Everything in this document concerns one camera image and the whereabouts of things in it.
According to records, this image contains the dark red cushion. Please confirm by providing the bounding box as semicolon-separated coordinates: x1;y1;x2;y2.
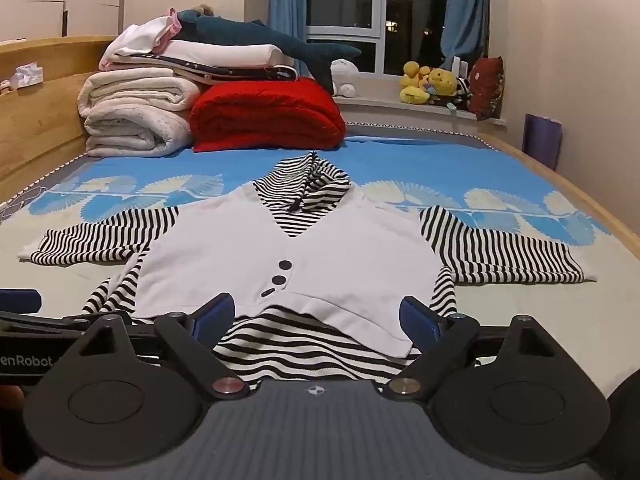
467;56;506;121

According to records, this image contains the tissue pack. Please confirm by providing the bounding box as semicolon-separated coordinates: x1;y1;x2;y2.
10;62;46;91

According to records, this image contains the yellow round plush toy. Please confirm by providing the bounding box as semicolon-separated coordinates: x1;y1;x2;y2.
425;67;460;107

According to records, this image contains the wooden headboard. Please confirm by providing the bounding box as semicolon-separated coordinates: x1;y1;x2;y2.
0;35;118;206

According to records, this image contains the blue shark plush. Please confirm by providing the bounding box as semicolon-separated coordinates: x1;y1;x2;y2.
172;7;362;95

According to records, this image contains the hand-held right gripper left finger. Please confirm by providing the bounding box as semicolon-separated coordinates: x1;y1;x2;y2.
65;294;249;402

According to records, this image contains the white plush toy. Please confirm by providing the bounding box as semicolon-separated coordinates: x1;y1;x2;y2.
330;58;359;97

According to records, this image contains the wooden bed frame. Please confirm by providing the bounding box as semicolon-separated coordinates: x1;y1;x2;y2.
475;130;640;271

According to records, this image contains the cream textured folded quilt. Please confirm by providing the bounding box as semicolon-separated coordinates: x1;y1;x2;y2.
84;109;195;158

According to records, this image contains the yellow duck plush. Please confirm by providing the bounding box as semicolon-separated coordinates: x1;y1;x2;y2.
399;61;433;105

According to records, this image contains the striped shirt with white vest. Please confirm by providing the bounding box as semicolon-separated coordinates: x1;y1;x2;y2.
17;151;598;392

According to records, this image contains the folded white and navy bedding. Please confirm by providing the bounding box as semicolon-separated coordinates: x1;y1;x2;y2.
111;40;297;72

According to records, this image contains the navy star-print blanket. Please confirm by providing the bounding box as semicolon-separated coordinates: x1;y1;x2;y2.
105;57;300;85

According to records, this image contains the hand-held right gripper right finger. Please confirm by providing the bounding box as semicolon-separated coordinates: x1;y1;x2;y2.
382;297;571;402

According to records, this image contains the pink and white cloth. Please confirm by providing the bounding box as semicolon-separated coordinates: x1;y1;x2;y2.
99;8;182;70

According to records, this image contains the blue curtain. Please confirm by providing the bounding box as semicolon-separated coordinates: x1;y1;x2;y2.
269;0;312;78
440;0;491;63

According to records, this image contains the red folded blanket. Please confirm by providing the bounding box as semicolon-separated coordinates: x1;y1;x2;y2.
189;79;347;153

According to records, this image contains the purple box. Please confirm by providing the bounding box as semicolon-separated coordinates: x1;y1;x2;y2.
522;113;563;171

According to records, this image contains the black and white striped plush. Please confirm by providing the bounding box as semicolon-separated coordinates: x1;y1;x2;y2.
455;76;475;112

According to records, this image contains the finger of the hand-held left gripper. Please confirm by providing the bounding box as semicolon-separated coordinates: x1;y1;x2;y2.
0;288;93;335

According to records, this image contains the white folded blanket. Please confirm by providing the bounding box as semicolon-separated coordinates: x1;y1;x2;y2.
76;71;202;118

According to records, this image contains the white window sill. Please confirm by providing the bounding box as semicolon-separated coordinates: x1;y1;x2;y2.
334;94;481;122

